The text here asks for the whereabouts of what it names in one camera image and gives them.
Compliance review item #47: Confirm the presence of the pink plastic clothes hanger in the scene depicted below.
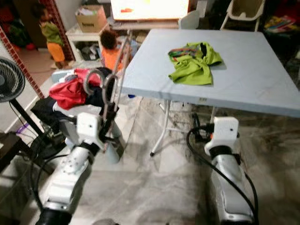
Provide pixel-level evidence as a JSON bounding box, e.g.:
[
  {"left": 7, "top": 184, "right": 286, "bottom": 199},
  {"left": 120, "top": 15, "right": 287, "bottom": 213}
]
[{"left": 82, "top": 29, "right": 134, "bottom": 122}]

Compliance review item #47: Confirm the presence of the lime green shirt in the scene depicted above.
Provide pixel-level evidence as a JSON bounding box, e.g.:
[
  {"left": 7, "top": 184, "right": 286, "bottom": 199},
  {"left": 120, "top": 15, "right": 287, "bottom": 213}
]
[{"left": 168, "top": 42, "right": 223, "bottom": 86}]

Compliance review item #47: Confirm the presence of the navy blue garment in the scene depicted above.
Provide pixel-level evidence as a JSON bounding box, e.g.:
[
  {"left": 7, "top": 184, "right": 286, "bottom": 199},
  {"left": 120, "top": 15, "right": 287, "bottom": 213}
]
[{"left": 89, "top": 68, "right": 113, "bottom": 108}]

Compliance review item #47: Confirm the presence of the pale blue plastic chair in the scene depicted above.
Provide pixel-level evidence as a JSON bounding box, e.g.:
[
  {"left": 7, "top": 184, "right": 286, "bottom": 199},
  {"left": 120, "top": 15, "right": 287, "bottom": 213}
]
[{"left": 52, "top": 69, "right": 120, "bottom": 165}]

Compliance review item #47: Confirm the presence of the child in orange shirt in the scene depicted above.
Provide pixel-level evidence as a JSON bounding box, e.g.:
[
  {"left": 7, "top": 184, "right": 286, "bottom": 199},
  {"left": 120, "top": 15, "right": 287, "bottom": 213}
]
[{"left": 101, "top": 29, "right": 125, "bottom": 71}]

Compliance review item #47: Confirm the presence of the light blue folding table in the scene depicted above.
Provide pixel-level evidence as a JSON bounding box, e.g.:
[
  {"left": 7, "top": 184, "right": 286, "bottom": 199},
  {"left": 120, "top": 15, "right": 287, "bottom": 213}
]
[{"left": 121, "top": 29, "right": 300, "bottom": 158}]

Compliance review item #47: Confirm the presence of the dark wooden table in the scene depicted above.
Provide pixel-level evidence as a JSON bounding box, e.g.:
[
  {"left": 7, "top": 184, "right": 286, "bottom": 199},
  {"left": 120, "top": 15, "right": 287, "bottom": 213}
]
[{"left": 0, "top": 134, "right": 29, "bottom": 174}]

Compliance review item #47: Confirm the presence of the small white shelf table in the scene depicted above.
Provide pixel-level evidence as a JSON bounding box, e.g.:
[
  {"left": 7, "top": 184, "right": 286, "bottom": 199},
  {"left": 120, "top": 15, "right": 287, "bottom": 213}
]
[{"left": 66, "top": 24, "right": 108, "bottom": 61}]

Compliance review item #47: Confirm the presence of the black standing fan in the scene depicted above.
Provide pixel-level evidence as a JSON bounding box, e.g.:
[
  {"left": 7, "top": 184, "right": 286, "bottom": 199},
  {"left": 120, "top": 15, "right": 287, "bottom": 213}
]
[{"left": 0, "top": 57, "right": 50, "bottom": 141}]

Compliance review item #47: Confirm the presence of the brown cardboard box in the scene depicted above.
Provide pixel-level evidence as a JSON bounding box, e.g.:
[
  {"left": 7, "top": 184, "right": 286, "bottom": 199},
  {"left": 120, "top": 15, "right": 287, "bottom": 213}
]
[{"left": 75, "top": 6, "right": 107, "bottom": 33}]

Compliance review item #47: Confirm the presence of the child in green shirt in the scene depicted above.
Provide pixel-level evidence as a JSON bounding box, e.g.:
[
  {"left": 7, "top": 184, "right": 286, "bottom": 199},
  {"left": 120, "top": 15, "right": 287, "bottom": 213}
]
[{"left": 35, "top": 4, "right": 66, "bottom": 70}]

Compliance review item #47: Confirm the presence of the bright television screen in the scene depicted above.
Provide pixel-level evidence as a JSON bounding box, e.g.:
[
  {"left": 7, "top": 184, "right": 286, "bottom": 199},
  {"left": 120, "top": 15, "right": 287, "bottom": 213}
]
[{"left": 110, "top": 0, "right": 190, "bottom": 20}]

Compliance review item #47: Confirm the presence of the beige baby high chair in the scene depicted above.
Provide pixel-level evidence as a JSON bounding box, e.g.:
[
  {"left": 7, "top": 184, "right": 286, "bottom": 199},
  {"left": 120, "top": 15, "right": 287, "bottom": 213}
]
[{"left": 220, "top": 0, "right": 265, "bottom": 31}]

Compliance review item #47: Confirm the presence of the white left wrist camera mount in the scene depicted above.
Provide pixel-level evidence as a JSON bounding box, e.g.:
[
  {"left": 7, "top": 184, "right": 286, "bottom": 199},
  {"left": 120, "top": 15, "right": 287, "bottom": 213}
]
[{"left": 77, "top": 112, "right": 105, "bottom": 150}]

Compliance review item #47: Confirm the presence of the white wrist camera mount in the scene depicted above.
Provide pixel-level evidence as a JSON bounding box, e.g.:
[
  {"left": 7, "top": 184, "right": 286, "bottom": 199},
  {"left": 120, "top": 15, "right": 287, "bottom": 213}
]
[
  {"left": 205, "top": 117, "right": 240, "bottom": 156},
  {"left": 77, "top": 112, "right": 105, "bottom": 150}
]

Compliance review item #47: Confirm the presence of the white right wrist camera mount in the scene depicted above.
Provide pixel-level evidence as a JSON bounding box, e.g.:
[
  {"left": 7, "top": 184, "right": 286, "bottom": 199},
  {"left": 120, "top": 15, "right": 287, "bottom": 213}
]
[{"left": 205, "top": 117, "right": 240, "bottom": 156}]

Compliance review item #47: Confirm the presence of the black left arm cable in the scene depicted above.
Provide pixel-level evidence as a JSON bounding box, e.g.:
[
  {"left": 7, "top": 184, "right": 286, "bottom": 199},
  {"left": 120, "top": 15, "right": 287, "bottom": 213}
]
[{"left": 28, "top": 131, "right": 71, "bottom": 211}]

